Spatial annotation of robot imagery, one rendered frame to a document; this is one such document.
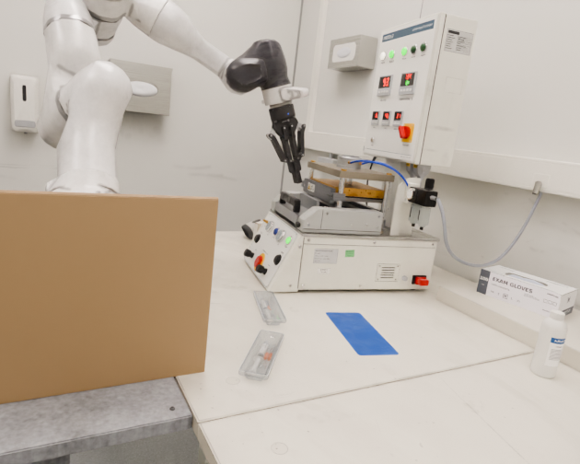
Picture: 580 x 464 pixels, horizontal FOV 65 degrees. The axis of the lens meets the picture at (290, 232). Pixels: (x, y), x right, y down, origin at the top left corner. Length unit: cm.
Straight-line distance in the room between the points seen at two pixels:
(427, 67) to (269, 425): 105
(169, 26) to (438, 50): 73
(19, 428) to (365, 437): 51
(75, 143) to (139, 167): 173
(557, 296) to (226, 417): 96
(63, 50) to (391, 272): 104
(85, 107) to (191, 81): 178
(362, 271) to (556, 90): 82
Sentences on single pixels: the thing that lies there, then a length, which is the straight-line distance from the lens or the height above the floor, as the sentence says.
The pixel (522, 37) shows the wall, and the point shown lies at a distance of 180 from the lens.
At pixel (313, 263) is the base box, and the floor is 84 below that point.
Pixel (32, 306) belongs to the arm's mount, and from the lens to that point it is 79.
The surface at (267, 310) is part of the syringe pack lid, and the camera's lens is 113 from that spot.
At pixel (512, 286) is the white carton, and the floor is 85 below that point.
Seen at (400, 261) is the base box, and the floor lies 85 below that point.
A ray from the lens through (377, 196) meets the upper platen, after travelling 142.
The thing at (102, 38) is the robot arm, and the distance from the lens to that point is 134.
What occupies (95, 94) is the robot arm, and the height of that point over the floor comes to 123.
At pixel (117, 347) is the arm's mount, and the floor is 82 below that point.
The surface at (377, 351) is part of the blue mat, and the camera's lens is 107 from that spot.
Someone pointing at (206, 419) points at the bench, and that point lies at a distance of 79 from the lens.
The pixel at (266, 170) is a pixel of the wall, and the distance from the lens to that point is 294.
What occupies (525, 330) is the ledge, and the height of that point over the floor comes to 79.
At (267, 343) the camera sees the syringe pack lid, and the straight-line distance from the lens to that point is 97.
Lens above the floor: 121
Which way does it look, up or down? 13 degrees down
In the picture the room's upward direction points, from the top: 7 degrees clockwise
